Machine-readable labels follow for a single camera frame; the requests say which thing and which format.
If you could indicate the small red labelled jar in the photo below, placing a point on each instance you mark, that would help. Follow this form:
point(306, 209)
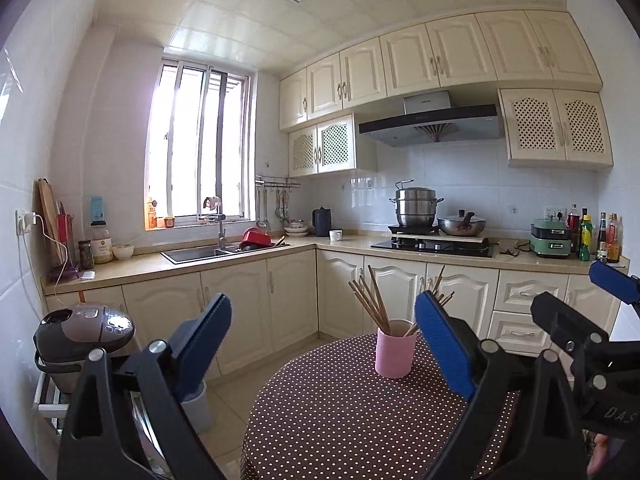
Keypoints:
point(169, 222)

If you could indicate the small lattice door cabinet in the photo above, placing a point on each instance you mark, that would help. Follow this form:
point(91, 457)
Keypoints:
point(325, 147)

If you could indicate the red bowl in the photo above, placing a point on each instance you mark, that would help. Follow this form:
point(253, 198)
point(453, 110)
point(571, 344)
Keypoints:
point(255, 236)

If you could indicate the white metal cart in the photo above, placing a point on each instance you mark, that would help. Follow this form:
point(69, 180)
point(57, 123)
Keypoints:
point(45, 400)

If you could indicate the small dark jar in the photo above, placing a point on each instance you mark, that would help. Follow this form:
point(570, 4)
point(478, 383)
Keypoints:
point(86, 256)

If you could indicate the grey rice cooker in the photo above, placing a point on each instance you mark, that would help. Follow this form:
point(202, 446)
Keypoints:
point(82, 330)

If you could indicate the kitchen window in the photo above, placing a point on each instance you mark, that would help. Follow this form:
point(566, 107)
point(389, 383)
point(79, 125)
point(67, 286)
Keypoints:
point(190, 150)

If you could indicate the stack of white dishes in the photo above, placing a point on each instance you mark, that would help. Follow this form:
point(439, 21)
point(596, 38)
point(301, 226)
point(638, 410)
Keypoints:
point(298, 230)

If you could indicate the white wall socket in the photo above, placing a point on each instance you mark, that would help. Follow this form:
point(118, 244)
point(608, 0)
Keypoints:
point(550, 212)
point(22, 225)

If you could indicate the large glass jar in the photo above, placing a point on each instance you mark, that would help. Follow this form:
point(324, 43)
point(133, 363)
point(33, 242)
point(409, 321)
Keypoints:
point(102, 247)

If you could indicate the steel range hood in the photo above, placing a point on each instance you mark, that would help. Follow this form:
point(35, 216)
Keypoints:
point(430, 120)

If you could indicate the small white bowl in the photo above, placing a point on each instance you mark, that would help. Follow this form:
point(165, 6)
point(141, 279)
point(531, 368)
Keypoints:
point(123, 252)

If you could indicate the pink cup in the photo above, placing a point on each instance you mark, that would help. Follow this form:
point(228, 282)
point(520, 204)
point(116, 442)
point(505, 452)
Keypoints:
point(395, 355)

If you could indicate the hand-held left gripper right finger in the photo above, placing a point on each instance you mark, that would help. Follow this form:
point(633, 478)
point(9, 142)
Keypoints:
point(445, 350)

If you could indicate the large lattice door cabinet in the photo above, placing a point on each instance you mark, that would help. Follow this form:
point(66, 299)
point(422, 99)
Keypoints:
point(555, 125)

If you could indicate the wooden cutting board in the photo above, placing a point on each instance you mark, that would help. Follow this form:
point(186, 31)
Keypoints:
point(46, 220)

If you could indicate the beige kitchen countertop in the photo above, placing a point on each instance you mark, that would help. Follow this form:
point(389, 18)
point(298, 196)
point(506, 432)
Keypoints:
point(150, 265)

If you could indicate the cream base kitchen cabinets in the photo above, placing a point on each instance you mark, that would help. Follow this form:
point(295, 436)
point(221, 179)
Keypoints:
point(240, 305)

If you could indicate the small grey rag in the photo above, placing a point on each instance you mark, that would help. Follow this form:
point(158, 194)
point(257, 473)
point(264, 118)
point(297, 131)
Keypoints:
point(212, 202)

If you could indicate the wooden trivet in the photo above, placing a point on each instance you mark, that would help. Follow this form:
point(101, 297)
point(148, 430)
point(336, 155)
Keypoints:
point(510, 251)

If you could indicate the hanging steel ladle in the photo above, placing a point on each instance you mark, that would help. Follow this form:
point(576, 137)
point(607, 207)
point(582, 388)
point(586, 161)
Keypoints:
point(261, 220)

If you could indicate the small white tray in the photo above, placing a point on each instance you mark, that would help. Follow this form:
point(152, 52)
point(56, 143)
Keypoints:
point(88, 275)

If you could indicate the cream wall kitchen cabinets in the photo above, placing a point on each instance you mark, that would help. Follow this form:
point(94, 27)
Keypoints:
point(450, 55)

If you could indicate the white trash bin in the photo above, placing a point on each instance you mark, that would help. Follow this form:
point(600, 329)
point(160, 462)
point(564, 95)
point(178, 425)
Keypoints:
point(197, 410)

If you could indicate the steel steamer pot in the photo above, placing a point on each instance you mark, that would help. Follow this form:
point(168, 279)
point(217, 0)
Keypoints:
point(415, 207)

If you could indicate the steel wok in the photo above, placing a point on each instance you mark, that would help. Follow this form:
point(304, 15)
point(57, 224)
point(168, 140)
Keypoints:
point(460, 229)

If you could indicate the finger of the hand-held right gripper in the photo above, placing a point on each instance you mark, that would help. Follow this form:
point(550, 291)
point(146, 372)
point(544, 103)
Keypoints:
point(565, 320)
point(610, 280)

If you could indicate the group of condiment bottles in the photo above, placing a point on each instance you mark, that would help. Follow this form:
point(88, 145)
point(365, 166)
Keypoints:
point(585, 240)

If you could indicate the orange bottle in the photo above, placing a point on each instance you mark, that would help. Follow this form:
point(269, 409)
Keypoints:
point(151, 217)

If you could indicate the black electric kettle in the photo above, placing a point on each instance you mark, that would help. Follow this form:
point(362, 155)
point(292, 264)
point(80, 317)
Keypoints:
point(322, 222)

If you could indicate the purple utensil holder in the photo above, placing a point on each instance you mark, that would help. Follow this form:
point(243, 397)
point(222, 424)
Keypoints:
point(62, 275)

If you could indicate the small white cup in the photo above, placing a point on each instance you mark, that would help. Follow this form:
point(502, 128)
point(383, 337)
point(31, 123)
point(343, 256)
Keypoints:
point(335, 235)

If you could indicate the steel utensil rail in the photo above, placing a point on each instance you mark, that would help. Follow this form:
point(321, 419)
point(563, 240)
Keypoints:
point(277, 180)

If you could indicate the black gas stove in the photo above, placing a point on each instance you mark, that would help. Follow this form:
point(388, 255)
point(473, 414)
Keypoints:
point(430, 248)

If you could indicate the steel sink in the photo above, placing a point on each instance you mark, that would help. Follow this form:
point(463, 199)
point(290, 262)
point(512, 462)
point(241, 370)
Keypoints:
point(192, 253)

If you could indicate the bunch of wooden chopsticks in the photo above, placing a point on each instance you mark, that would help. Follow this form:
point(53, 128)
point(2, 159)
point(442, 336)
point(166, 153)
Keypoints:
point(377, 312)

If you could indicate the person's right hand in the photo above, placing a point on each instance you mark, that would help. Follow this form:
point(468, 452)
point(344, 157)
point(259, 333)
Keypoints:
point(600, 452)

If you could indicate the steel faucet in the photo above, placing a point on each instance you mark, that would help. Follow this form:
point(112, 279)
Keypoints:
point(221, 235)

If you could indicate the light blue box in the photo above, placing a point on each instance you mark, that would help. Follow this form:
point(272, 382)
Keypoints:
point(98, 209)

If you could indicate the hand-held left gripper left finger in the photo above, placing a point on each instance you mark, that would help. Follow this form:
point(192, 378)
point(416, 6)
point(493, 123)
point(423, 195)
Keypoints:
point(207, 342)

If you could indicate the hanging steel skimmer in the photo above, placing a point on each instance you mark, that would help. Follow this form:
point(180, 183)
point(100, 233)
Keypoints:
point(282, 210)

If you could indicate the green electric cooker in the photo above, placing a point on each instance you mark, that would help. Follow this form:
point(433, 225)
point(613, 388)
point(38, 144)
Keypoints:
point(550, 240)

